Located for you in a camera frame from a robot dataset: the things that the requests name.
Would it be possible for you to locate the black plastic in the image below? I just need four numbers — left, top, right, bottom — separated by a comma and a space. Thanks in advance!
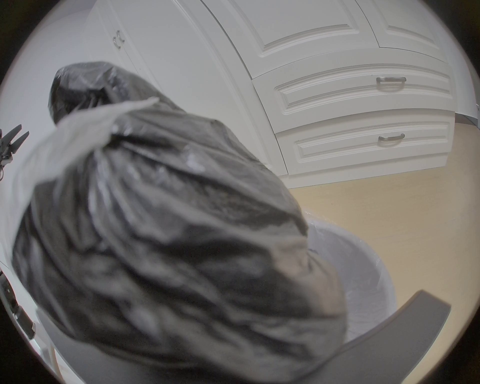
11, 61, 347, 379

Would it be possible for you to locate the white trash bin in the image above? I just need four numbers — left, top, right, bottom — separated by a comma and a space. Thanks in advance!
305, 221, 395, 344

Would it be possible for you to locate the white wardrobe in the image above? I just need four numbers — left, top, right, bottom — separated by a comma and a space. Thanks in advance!
84, 0, 456, 188

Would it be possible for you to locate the clear plastic bag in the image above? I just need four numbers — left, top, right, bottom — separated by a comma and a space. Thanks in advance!
300, 215, 398, 344

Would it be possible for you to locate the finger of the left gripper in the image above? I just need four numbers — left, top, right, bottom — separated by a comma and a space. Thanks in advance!
1, 124, 23, 145
9, 131, 31, 155

